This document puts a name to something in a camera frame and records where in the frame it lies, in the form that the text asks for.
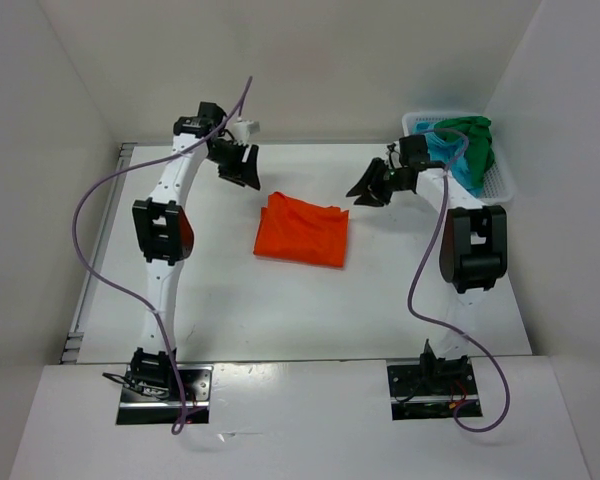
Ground orange t-shirt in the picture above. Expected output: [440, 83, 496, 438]
[253, 191, 349, 268]

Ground white plastic basket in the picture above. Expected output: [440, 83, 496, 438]
[402, 111, 515, 204]

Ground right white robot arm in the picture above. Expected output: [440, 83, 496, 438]
[347, 134, 508, 403]

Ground light blue t-shirt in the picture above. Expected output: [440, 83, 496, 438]
[412, 116, 495, 197]

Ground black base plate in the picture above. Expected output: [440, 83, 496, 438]
[387, 363, 483, 421]
[104, 365, 213, 426]

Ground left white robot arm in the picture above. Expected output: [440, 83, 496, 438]
[126, 102, 261, 400]

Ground green t-shirt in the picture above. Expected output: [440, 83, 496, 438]
[434, 116, 495, 196]

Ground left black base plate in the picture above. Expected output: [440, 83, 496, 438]
[104, 365, 213, 426]

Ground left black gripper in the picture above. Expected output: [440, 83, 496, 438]
[206, 140, 261, 191]

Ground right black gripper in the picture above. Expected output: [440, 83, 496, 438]
[346, 157, 409, 208]

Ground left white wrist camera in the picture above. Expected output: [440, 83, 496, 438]
[228, 117, 261, 144]

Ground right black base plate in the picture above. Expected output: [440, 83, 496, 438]
[387, 363, 483, 421]

